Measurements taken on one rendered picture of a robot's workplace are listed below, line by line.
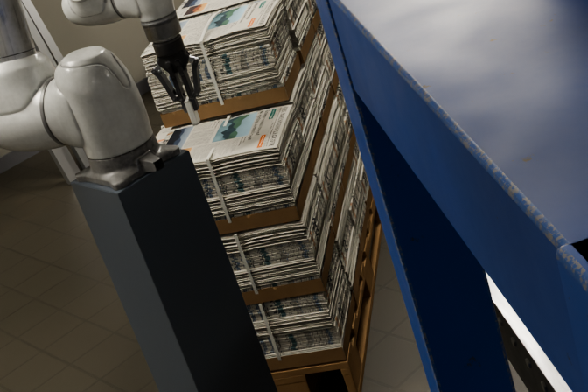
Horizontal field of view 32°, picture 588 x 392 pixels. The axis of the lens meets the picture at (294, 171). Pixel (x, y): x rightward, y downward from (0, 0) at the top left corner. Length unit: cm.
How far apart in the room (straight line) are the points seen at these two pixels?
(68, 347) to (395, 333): 125
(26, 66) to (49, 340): 183
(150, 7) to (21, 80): 40
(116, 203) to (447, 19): 153
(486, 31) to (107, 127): 155
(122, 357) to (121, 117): 159
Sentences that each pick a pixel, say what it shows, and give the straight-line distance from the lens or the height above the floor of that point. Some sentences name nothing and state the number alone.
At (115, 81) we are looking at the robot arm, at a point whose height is 121.
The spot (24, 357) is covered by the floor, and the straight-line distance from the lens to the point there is 390.
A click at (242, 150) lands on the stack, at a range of 263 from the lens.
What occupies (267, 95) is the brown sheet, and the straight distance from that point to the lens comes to 285.
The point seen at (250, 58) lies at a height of 98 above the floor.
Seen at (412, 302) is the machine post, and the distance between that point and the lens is 104.
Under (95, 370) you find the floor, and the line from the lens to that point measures 362.
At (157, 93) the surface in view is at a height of 94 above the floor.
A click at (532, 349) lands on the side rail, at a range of 165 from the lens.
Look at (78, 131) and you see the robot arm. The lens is 220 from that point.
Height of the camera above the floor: 177
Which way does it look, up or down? 23 degrees down
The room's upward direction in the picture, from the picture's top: 18 degrees counter-clockwise
